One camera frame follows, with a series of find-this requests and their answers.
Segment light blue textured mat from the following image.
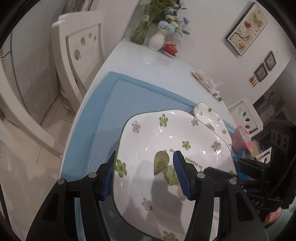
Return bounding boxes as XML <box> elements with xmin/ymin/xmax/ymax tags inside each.
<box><xmin>61</xmin><ymin>72</ymin><xmax>198</xmax><ymax>240</ymax></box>

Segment hanging orange ornaments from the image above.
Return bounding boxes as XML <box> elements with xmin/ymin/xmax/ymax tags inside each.
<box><xmin>249</xmin><ymin>76</ymin><xmax>257</xmax><ymax>87</ymax></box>

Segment person's right hand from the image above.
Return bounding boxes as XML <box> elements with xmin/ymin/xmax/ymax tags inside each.
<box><xmin>263</xmin><ymin>207</ymin><xmax>282</xmax><ymax>225</ymax></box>

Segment blue steel bowl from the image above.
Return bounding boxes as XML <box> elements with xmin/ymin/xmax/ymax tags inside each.
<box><xmin>233</xmin><ymin>150</ymin><xmax>251</xmax><ymax>181</ymax></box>

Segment white chair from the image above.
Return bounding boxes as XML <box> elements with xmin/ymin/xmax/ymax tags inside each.
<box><xmin>255</xmin><ymin>148</ymin><xmax>271</xmax><ymax>164</ymax></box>
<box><xmin>51</xmin><ymin>11</ymin><xmax>105</xmax><ymax>112</ymax></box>
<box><xmin>227</xmin><ymin>97</ymin><xmax>263</xmax><ymax>138</ymax></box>

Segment large framed floral picture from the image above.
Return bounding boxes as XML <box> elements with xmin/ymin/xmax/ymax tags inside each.
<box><xmin>226</xmin><ymin>2</ymin><xmax>268</xmax><ymax>56</ymax></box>

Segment white chair far right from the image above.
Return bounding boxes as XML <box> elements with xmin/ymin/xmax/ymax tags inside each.
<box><xmin>227</xmin><ymin>97</ymin><xmax>263</xmax><ymax>138</ymax></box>

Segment red lidded teacup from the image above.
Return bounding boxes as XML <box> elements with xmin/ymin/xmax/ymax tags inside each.
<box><xmin>162</xmin><ymin>43</ymin><xmax>178</xmax><ymax>57</ymax></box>

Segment white vase blue flowers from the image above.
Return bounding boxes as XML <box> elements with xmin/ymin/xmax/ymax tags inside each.
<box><xmin>147</xmin><ymin>1</ymin><xmax>190</xmax><ymax>51</ymax></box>

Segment upper small framed picture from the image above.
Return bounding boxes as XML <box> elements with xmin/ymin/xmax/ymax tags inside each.
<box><xmin>264</xmin><ymin>51</ymin><xmax>276</xmax><ymax>71</ymax></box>

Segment square forest plate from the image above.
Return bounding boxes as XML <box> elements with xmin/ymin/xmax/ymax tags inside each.
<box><xmin>194</xmin><ymin>102</ymin><xmax>232</xmax><ymax>150</ymax></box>
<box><xmin>111</xmin><ymin>109</ymin><xmax>235</xmax><ymax>240</ymax></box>

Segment white chair far left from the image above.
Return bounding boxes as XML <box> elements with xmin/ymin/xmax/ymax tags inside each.
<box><xmin>51</xmin><ymin>11</ymin><xmax>105</xmax><ymax>112</ymax></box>

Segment pink cartoon bowl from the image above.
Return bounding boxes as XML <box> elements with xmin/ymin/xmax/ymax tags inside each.
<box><xmin>231</xmin><ymin>125</ymin><xmax>253</xmax><ymax>153</ymax></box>

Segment small framed picture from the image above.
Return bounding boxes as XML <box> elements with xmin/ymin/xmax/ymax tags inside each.
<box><xmin>264</xmin><ymin>51</ymin><xmax>276</xmax><ymax>71</ymax></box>
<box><xmin>254</xmin><ymin>63</ymin><xmax>268</xmax><ymax>82</ymax></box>

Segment white chair near right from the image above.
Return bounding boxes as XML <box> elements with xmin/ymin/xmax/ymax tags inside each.
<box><xmin>255</xmin><ymin>148</ymin><xmax>271</xmax><ymax>164</ymax></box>

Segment lower small framed picture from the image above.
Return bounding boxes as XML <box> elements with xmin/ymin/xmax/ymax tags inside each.
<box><xmin>254</xmin><ymin>63</ymin><xmax>268</xmax><ymax>82</ymax></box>

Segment kitchen shelf with appliances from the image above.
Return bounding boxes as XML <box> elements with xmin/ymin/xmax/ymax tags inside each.
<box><xmin>253</xmin><ymin>89</ymin><xmax>295</xmax><ymax>127</ymax></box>

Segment glass vase green stems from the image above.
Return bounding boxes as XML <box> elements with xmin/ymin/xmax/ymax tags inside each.
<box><xmin>130</xmin><ymin>0</ymin><xmax>171</xmax><ymax>45</ymax></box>

